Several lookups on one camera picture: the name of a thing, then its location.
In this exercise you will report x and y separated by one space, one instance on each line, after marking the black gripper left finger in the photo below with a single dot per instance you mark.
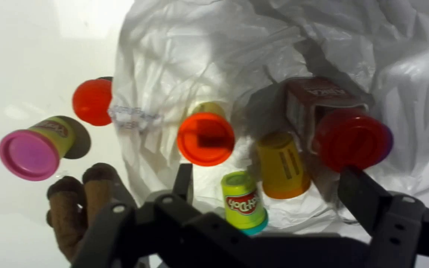
183 182

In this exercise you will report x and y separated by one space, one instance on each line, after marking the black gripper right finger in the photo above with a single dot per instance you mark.
367 202

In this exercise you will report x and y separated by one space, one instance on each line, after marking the orange lid play-doh tub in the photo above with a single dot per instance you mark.
206 138

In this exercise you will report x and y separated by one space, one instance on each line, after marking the teal lid play-doh tub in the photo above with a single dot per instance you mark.
243 205

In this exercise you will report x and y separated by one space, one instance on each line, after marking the yellow play-doh tub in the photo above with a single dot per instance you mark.
282 169

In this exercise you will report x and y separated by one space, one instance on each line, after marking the spice jar with red lid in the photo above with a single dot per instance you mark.
334 124

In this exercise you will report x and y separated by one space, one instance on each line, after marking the white plastic bag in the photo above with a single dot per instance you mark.
176 54

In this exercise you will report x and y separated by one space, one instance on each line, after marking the brown plush dog toy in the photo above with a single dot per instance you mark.
75 205

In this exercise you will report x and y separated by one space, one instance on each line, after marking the small red lid tub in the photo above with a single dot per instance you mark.
91 102

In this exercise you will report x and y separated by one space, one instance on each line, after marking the pink lid play-doh tub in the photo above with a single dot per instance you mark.
34 154

